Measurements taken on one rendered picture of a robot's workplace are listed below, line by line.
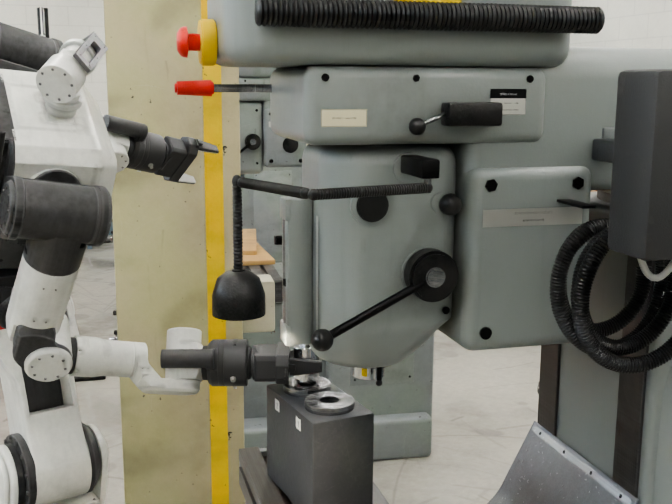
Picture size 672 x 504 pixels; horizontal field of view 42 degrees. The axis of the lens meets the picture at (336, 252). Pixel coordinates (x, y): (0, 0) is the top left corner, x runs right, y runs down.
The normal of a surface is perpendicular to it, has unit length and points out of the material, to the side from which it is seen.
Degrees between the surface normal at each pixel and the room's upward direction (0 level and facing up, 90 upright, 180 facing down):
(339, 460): 90
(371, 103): 90
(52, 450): 60
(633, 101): 90
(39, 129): 34
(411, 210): 90
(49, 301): 119
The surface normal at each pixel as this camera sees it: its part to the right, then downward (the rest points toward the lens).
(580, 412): -0.96, 0.04
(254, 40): -0.22, 0.18
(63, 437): 0.54, -0.36
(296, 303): 0.26, 0.18
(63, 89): -0.11, 0.60
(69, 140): 0.35, -0.73
